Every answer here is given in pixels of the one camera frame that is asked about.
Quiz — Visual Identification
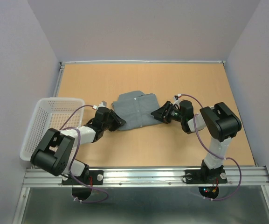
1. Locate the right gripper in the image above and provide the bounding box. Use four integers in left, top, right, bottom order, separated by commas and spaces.
151, 100, 185, 123

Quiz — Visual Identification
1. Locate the grey long sleeve shirt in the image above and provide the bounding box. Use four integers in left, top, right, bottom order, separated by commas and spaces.
111, 91, 162, 131

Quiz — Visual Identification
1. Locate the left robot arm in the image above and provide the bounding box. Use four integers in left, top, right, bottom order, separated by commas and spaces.
30, 106, 126, 185

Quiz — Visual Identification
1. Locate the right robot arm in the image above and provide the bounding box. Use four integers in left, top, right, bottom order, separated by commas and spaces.
151, 100, 241, 184

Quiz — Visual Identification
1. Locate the white plastic basket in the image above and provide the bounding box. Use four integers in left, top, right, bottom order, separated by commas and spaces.
20, 97, 85, 161

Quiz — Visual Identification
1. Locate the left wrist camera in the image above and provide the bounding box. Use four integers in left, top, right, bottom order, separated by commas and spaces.
93, 101, 107, 110

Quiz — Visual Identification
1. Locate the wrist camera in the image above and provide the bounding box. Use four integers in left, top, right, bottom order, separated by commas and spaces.
173, 94, 182, 110
93, 101, 107, 110

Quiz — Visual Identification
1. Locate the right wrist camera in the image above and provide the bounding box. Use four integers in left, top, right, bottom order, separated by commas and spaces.
173, 94, 182, 110

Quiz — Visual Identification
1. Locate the aluminium mounting rail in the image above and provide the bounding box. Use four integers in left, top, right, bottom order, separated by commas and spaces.
22, 166, 269, 188

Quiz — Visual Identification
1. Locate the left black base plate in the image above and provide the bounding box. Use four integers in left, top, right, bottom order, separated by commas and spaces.
61, 170, 104, 186

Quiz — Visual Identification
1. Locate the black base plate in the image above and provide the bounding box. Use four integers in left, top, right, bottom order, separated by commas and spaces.
183, 169, 228, 184
61, 170, 104, 186

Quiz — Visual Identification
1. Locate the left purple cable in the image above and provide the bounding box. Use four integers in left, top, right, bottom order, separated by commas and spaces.
59, 105, 109, 203

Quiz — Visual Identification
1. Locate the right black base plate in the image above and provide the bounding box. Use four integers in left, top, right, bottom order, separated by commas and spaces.
183, 169, 228, 184

